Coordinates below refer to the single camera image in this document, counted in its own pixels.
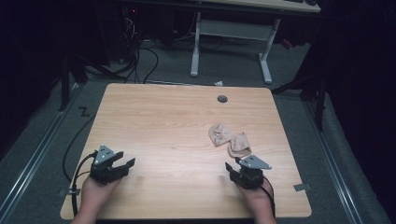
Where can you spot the white paper scrap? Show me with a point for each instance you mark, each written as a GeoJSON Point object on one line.
{"type": "Point", "coordinates": [219, 83]}

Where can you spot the small metal table bracket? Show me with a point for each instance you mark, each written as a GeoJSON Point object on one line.
{"type": "Point", "coordinates": [66, 192]}
{"type": "Point", "coordinates": [302, 187]}

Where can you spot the person's right hand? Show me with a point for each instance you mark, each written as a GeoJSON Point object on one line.
{"type": "Point", "coordinates": [260, 199]}

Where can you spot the black metal stand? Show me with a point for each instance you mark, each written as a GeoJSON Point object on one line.
{"type": "Point", "coordinates": [65, 81]}
{"type": "Point", "coordinates": [317, 96]}

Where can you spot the metal floor rail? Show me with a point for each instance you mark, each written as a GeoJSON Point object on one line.
{"type": "Point", "coordinates": [37, 146]}
{"type": "Point", "coordinates": [334, 165]}

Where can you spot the person's left hand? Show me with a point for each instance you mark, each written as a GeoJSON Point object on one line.
{"type": "Point", "coordinates": [93, 194]}

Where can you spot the white metal-legged desk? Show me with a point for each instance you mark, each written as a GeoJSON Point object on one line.
{"type": "Point", "coordinates": [236, 29]}

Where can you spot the small red object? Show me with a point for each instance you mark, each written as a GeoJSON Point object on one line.
{"type": "Point", "coordinates": [286, 44]}

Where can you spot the beige sock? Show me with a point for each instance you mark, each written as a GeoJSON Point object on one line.
{"type": "Point", "coordinates": [239, 145]}
{"type": "Point", "coordinates": [220, 134]}

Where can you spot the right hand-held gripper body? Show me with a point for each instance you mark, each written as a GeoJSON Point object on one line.
{"type": "Point", "coordinates": [250, 177]}

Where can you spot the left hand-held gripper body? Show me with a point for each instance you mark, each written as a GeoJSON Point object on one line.
{"type": "Point", "coordinates": [104, 174]}

